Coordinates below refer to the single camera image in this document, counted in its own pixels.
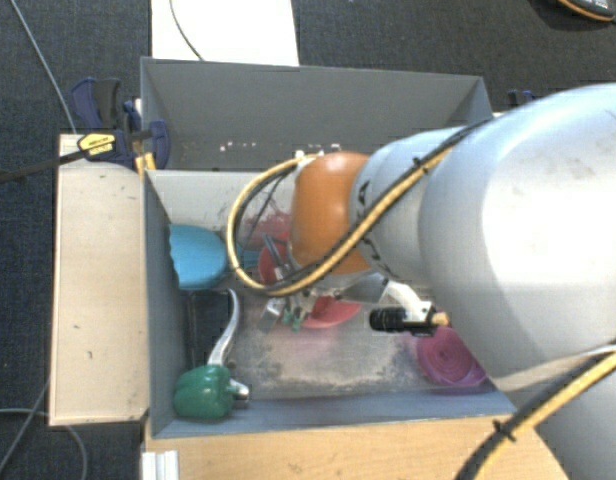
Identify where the pink plastic plate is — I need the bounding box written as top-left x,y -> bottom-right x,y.
301,295 -> 364,331

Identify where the dark red round thing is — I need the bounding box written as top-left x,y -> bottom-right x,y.
249,206 -> 294,242

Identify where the black flat thing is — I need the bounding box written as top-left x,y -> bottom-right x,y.
181,290 -> 235,370

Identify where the grey metal bin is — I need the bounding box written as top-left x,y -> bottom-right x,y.
139,56 -> 519,440

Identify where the green toy bell pepper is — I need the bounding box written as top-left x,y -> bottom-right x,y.
172,365 -> 238,422

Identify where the pale wood board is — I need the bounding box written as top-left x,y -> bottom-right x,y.
47,134 -> 152,427

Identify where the black cylinder on white bracket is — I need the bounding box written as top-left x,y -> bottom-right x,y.
368,280 -> 450,338

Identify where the purple ring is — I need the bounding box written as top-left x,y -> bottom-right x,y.
415,325 -> 489,387

